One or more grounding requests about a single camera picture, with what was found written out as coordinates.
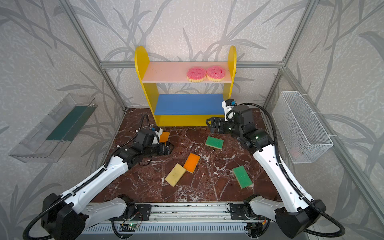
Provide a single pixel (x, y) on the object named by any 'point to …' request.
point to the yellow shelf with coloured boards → (178, 110)
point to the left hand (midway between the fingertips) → (169, 147)
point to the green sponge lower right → (242, 177)
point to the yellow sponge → (175, 175)
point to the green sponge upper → (214, 142)
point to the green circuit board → (133, 225)
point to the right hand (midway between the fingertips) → (213, 119)
